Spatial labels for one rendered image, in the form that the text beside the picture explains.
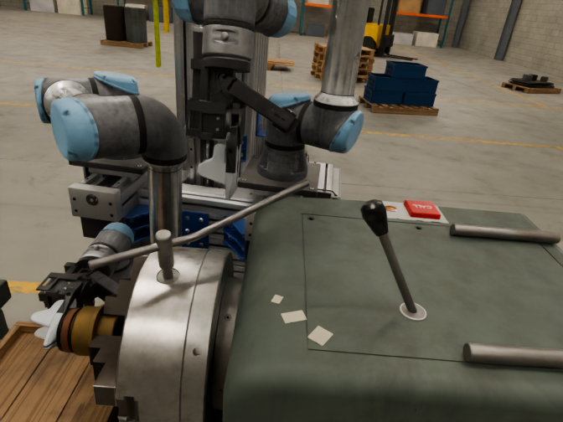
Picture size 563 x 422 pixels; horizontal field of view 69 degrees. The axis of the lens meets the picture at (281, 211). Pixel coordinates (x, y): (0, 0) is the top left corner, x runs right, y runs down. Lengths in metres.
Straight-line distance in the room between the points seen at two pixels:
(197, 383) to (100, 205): 0.72
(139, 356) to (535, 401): 0.49
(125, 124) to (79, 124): 0.08
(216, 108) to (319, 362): 0.38
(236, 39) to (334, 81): 0.47
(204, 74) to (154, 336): 0.38
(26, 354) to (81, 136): 0.52
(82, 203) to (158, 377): 0.73
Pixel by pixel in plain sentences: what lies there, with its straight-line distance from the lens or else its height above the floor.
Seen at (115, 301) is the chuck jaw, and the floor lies 1.14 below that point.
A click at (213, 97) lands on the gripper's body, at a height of 1.48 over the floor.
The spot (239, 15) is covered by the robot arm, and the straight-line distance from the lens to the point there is 0.63.
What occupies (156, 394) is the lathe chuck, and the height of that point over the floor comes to 1.12.
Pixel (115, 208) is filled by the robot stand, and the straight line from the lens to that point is 1.21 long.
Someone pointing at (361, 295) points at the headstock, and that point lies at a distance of 0.61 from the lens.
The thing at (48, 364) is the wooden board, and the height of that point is 0.89.
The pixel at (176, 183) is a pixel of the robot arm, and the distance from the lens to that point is 0.94.
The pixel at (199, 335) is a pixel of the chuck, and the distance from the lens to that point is 0.61.
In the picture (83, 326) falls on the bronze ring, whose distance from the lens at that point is 0.78.
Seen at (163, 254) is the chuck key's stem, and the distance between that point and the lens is 0.60.
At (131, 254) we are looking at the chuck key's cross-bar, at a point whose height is 1.30.
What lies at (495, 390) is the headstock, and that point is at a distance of 0.56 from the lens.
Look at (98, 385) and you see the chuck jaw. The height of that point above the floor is 1.11.
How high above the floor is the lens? 1.62
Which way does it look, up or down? 28 degrees down
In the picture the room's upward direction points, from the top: 5 degrees clockwise
